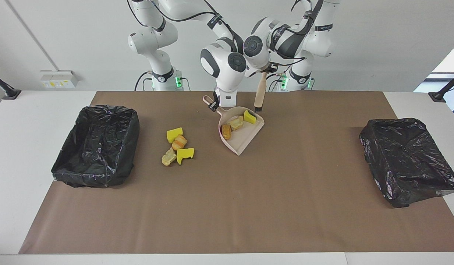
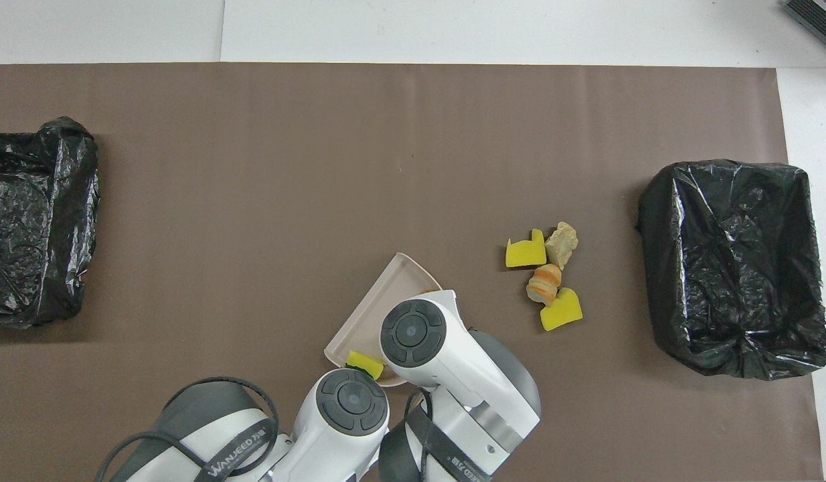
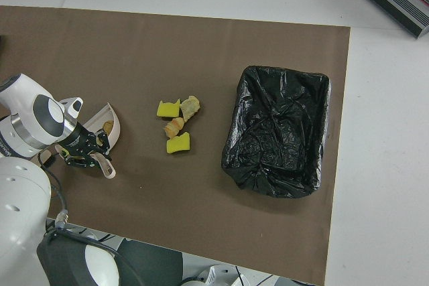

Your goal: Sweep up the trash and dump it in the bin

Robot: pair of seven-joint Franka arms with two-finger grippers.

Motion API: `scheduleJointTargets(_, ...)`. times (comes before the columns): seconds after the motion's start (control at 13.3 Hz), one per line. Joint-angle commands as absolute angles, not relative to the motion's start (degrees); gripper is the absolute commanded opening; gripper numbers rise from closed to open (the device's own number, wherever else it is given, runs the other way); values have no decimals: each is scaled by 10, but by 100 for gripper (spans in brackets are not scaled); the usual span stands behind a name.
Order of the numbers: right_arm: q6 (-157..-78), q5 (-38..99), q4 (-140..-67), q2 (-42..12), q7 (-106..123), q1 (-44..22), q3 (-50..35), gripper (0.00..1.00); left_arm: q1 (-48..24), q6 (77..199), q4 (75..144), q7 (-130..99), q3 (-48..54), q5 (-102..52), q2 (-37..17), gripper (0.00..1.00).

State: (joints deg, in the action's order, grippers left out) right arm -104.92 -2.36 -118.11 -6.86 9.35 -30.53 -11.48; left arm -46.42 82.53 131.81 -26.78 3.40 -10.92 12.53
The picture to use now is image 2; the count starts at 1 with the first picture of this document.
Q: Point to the pink plastic dustpan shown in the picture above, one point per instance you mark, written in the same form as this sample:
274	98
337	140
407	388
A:
379	301

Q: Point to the yellow sponge piece green backing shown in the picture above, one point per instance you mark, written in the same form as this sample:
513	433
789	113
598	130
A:
363	363

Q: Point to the croissant bread piece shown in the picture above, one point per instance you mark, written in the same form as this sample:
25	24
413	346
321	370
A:
543	284

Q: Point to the beige rock chunk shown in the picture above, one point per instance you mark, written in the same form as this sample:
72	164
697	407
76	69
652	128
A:
561	246

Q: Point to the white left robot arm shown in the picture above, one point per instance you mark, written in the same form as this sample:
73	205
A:
306	442

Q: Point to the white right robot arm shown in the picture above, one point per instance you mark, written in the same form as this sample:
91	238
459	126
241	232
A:
480	375

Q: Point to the black bag-lined bin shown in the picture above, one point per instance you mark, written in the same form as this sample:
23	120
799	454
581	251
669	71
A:
51	201
721	268

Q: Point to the brown table mat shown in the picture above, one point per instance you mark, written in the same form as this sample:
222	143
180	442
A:
252	167

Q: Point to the dark grey ribbed device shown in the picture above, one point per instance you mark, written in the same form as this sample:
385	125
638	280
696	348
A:
818	17

